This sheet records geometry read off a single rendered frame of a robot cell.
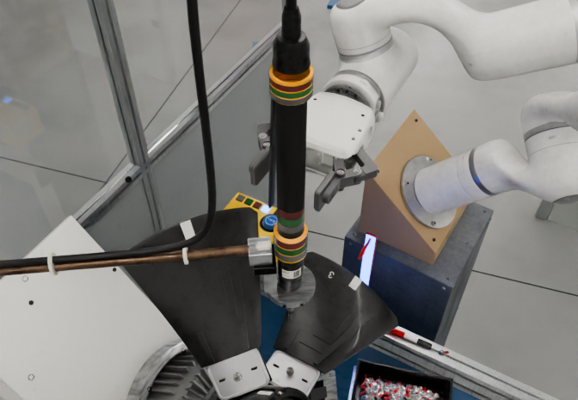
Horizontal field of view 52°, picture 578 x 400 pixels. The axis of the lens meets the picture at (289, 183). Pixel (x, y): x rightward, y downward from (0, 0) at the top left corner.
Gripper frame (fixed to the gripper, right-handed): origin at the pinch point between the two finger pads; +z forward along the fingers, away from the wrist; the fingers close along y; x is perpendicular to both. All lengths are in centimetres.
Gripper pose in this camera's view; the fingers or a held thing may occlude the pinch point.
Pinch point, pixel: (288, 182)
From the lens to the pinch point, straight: 69.7
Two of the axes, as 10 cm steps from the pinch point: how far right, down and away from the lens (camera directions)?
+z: -4.9, 6.3, -6.1
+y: -8.7, -3.5, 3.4
